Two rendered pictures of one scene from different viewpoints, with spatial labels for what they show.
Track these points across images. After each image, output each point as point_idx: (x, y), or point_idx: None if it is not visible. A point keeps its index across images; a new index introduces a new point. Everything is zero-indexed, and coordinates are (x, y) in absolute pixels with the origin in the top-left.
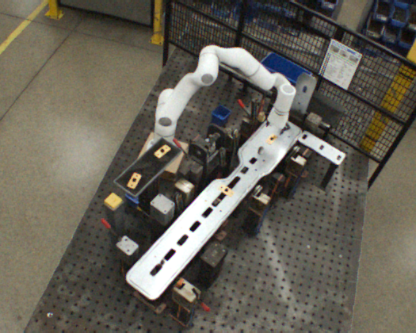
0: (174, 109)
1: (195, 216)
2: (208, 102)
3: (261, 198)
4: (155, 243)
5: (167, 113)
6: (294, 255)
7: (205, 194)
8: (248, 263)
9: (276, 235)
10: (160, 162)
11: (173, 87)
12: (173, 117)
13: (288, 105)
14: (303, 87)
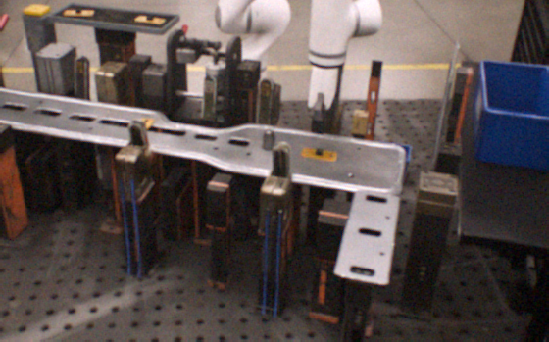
0: None
1: (68, 109)
2: (420, 154)
3: (127, 149)
4: (3, 87)
5: (222, 0)
6: None
7: (122, 110)
8: (53, 278)
9: (142, 309)
10: (126, 22)
11: (413, 116)
12: (224, 11)
13: (316, 28)
14: (449, 80)
